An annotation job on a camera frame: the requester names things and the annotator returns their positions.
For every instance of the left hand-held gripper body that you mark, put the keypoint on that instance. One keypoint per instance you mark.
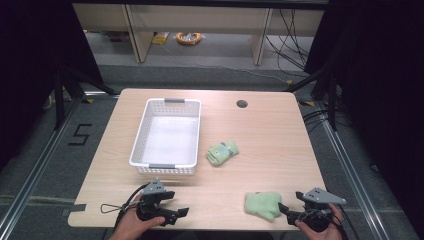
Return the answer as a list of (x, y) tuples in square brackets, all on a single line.
[(150, 203)]

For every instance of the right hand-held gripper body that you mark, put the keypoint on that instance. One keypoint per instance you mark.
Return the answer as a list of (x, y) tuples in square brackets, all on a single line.
[(318, 206)]

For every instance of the plain green fuzzy mitten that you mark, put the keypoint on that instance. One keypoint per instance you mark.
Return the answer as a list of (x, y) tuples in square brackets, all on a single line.
[(261, 205)]

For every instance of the person's right hand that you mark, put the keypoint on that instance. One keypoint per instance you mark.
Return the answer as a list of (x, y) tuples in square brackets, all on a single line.
[(328, 231)]

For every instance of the person's left hand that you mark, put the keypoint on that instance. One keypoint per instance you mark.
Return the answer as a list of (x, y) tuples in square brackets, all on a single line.
[(133, 225)]

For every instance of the white plastic basket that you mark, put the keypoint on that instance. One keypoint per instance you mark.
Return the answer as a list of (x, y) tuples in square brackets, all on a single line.
[(168, 140)]

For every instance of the green patterned mitten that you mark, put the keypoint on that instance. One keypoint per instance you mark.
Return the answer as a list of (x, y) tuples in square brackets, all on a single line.
[(221, 152)]

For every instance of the black tape floor mark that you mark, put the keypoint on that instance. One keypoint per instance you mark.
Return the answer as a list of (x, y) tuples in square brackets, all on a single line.
[(80, 134)]

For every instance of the black metal stand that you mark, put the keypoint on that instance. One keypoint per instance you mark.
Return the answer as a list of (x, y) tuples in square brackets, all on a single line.
[(331, 100), (60, 100)]

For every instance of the black curtain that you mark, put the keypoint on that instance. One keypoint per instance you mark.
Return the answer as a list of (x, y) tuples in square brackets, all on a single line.
[(33, 66), (383, 83)]

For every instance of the yellow packet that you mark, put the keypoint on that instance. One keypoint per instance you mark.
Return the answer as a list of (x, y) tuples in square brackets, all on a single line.
[(160, 38)]

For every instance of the aluminium floor rail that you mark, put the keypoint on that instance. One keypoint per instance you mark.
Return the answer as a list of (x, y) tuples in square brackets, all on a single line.
[(353, 180), (36, 173)]

